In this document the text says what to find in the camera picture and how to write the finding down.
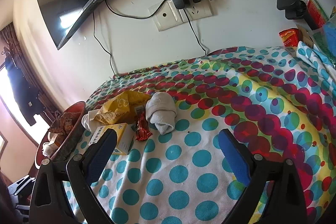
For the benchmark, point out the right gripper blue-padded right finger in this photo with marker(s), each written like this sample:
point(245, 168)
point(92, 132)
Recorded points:
point(238, 156)

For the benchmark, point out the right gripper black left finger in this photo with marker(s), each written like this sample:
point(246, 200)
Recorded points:
point(96, 158)

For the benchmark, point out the yellow lips medicine box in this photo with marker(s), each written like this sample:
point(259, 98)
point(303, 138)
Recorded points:
point(122, 136)

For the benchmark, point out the brown snack bag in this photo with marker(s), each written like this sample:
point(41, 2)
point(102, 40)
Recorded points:
point(65, 123)

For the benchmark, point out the white tissue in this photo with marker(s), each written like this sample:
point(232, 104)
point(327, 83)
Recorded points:
point(48, 149)

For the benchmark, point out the small red candy wrapper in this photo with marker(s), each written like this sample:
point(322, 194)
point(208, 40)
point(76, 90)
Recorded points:
point(141, 127)

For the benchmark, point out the yellow snack bag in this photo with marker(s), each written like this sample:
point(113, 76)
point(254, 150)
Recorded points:
point(124, 108)

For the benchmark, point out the red round tray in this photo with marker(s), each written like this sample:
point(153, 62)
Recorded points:
point(62, 136)

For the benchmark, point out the polka dot cloth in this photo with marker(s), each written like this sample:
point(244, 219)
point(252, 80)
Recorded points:
point(278, 101)

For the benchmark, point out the black hanging clothes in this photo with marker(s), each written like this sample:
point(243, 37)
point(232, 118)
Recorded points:
point(25, 95)

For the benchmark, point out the red snack packet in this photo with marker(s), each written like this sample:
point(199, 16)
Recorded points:
point(290, 37)

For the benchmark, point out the green red box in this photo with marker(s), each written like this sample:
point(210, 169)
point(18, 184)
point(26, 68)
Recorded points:
point(316, 12)

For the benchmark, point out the white wall socket panel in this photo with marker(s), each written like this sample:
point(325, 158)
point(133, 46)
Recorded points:
point(169, 16)

